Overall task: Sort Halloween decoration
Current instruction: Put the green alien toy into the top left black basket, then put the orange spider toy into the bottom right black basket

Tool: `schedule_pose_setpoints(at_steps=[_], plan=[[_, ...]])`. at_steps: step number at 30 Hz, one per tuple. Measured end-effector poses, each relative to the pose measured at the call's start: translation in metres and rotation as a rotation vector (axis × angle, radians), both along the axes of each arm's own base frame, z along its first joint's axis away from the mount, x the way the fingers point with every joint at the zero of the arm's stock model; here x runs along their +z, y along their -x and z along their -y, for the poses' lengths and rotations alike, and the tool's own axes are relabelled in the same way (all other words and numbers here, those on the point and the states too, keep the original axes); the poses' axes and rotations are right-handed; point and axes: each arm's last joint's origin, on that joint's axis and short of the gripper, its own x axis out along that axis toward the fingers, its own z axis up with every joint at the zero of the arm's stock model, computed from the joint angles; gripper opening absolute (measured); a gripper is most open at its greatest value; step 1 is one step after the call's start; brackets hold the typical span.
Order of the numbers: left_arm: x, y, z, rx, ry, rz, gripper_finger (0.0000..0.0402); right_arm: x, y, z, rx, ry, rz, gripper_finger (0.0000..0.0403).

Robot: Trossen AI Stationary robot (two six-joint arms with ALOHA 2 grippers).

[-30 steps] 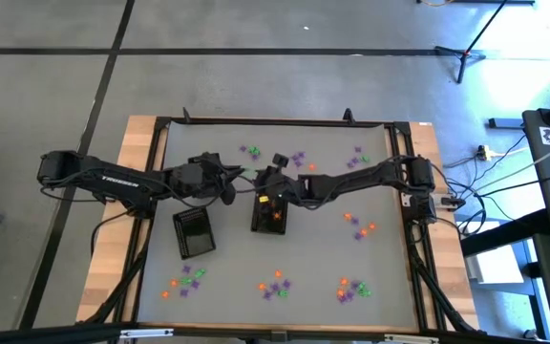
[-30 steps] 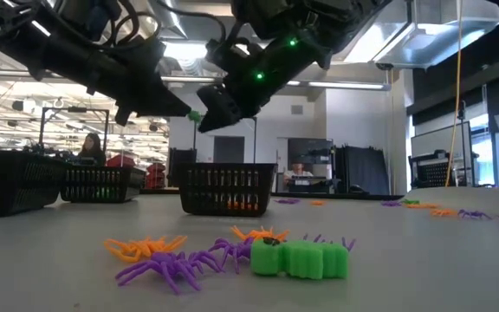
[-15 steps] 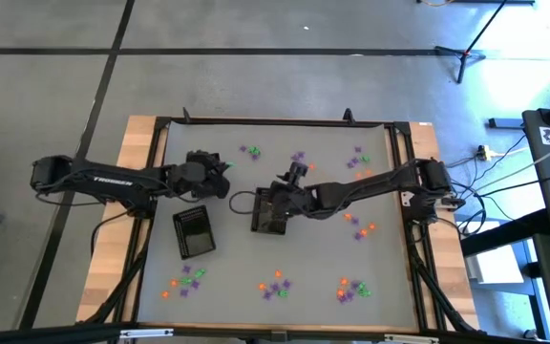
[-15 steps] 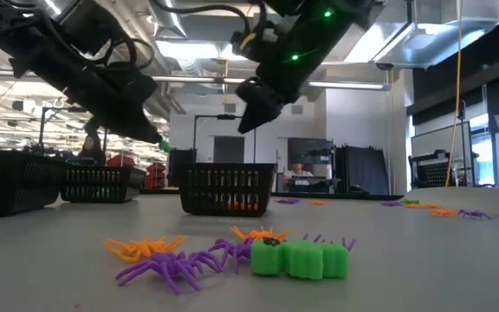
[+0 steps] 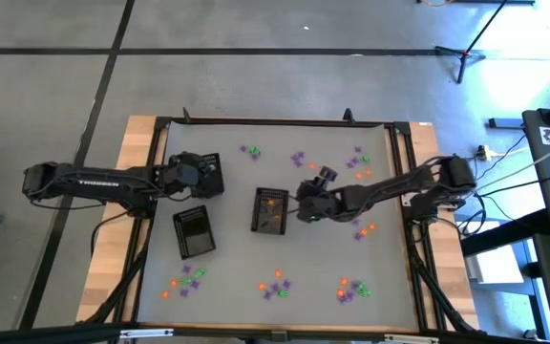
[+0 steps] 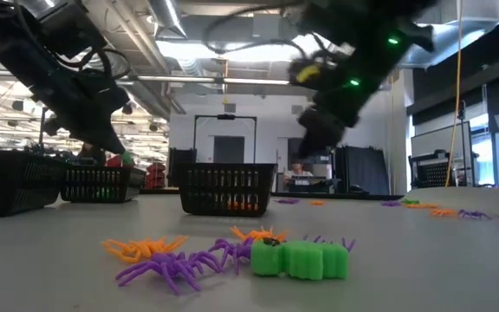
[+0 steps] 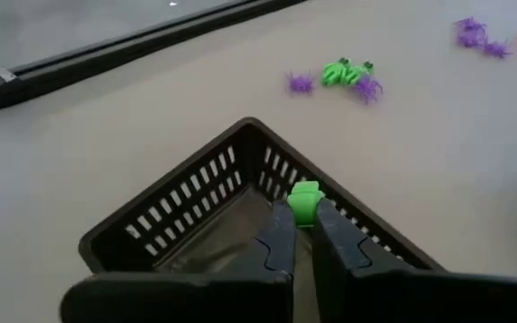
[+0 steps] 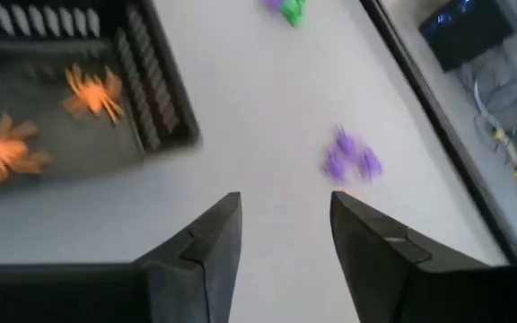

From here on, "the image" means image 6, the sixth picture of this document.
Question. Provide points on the silver spiral air duct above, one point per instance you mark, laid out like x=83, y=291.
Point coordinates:
x=145, y=93

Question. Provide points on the black robot rig frame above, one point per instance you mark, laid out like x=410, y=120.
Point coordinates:
x=225, y=116

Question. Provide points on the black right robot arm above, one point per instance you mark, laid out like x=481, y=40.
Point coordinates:
x=362, y=17

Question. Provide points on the black curtain panel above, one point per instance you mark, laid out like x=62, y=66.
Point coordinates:
x=362, y=171

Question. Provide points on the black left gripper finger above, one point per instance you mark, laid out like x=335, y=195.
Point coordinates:
x=108, y=141

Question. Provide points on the silver rectangular duct hood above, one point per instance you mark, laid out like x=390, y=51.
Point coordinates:
x=449, y=43

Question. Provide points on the black plastic slotted basket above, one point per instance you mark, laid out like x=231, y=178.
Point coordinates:
x=225, y=186
x=102, y=182
x=15, y=182

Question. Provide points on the person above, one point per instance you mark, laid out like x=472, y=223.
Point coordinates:
x=89, y=154
x=297, y=173

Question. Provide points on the black aluminium rig frame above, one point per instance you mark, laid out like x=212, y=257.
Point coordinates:
x=362, y=197

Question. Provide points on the black equipment case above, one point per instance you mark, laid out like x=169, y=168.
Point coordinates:
x=182, y=156

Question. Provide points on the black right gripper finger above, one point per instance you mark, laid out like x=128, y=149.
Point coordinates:
x=319, y=132

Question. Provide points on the green foam decoration piece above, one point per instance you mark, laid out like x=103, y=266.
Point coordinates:
x=301, y=260
x=102, y=193
x=127, y=159
x=410, y=202

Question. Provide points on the dark grey door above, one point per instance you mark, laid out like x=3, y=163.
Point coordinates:
x=228, y=149

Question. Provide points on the red tool cabinet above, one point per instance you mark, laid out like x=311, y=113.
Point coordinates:
x=114, y=161
x=156, y=175

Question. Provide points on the orange plastic spider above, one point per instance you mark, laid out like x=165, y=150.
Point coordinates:
x=423, y=206
x=134, y=250
x=443, y=212
x=317, y=203
x=234, y=205
x=260, y=235

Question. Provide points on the black mesh equipment rack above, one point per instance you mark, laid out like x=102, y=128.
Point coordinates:
x=433, y=175

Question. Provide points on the grey partition panel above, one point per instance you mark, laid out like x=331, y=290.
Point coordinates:
x=440, y=138

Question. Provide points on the purple plastic spider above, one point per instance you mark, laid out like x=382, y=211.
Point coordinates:
x=472, y=214
x=287, y=201
x=236, y=250
x=390, y=203
x=169, y=265
x=350, y=245

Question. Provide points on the silver round air duct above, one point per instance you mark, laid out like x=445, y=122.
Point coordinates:
x=167, y=17

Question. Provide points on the long ceiling light bar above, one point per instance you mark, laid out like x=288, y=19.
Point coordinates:
x=249, y=81

